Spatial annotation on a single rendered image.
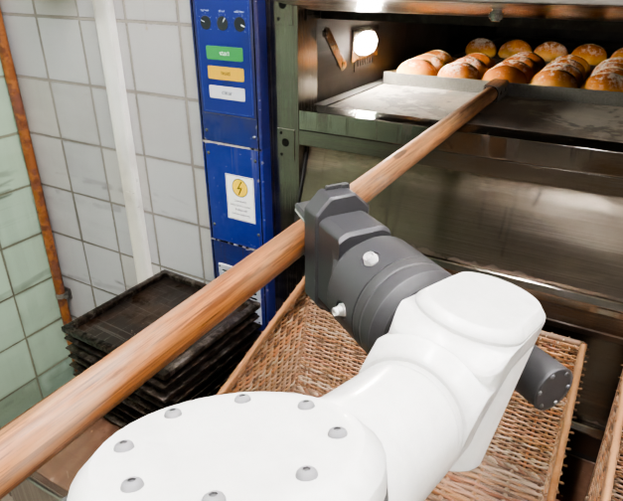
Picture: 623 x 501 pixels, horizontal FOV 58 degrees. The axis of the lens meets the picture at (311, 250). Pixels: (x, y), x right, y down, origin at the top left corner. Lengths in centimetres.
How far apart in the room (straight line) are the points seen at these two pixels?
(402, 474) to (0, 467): 21
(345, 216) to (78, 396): 26
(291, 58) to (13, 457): 91
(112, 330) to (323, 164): 54
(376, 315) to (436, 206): 68
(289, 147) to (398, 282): 79
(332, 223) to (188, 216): 95
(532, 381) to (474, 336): 11
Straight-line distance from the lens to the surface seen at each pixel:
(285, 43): 113
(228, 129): 120
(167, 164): 139
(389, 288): 40
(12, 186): 179
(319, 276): 51
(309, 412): 16
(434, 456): 27
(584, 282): 104
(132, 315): 123
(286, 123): 115
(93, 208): 166
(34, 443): 35
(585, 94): 131
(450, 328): 30
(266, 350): 111
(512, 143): 99
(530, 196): 104
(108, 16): 140
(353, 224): 48
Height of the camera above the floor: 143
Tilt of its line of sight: 27 degrees down
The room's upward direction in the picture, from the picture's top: straight up
